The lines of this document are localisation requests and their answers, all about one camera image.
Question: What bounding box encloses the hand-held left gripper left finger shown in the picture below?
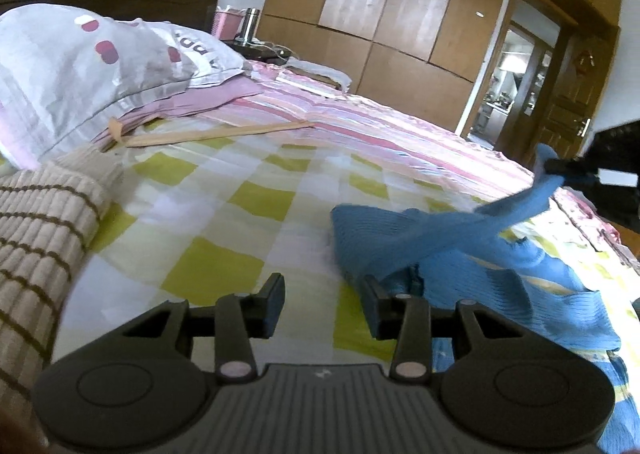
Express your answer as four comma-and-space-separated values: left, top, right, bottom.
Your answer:
119, 273, 287, 381

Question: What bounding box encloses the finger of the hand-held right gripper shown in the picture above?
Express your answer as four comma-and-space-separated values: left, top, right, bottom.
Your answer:
545, 158, 601, 186

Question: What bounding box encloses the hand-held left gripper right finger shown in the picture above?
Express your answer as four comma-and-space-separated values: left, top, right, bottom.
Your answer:
359, 274, 526, 381

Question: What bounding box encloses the blue knit sweater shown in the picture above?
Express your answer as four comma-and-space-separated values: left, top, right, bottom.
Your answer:
330, 143, 640, 454

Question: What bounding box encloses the pink floral cloth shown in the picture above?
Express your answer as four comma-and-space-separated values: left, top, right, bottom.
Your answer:
550, 185, 640, 267

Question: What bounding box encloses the brown wooden door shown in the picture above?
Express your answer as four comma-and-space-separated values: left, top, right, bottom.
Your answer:
536, 28, 622, 161

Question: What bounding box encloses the red door ornament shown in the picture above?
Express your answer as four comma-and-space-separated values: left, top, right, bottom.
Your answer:
574, 47, 597, 76

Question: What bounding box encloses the yellow checked bed sheet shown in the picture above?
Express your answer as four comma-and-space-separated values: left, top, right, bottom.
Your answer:
0, 124, 640, 454

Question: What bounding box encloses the long wooden stick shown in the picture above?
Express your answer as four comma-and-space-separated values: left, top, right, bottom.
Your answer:
108, 117, 316, 149

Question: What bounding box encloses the pink striped blanket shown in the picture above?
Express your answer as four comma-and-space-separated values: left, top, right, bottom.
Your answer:
197, 59, 548, 195

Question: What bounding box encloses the pink sheet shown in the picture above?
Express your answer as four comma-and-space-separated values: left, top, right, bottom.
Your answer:
90, 75, 264, 145

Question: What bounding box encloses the wooden wardrobe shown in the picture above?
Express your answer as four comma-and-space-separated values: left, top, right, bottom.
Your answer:
261, 0, 627, 135

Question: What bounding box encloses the beige striped knit garment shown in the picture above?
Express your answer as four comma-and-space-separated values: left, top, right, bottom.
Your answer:
0, 144, 125, 435

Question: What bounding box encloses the white crumpled cloth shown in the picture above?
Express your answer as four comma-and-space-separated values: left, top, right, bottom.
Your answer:
284, 56, 354, 93

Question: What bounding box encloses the dark nightstand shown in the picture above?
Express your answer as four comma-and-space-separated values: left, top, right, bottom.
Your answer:
220, 35, 297, 66

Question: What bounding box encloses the metal thermos flask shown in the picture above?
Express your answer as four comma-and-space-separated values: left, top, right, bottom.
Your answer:
241, 7, 262, 43

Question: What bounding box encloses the pink storage box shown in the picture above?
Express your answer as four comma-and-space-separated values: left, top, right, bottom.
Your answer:
213, 8, 246, 41

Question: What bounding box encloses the grey pillow with pink dots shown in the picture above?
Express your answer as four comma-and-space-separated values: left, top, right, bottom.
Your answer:
0, 4, 246, 171

